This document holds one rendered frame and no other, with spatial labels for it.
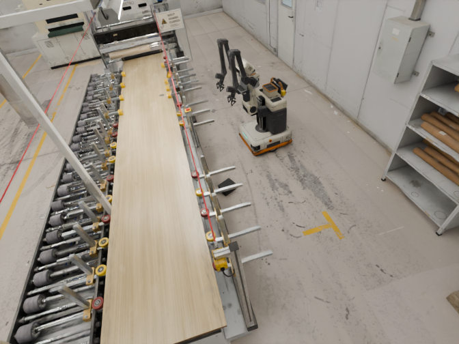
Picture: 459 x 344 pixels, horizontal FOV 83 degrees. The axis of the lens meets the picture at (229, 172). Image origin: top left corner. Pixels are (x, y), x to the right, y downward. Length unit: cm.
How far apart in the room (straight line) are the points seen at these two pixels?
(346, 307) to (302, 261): 55
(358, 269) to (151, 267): 202
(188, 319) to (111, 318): 52
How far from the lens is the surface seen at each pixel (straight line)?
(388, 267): 318
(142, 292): 208
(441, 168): 343
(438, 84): 334
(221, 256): 113
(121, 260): 227
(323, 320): 281
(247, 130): 412
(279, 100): 374
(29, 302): 259
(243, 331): 212
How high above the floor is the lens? 267
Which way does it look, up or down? 44 degrees down
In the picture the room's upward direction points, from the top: 10 degrees counter-clockwise
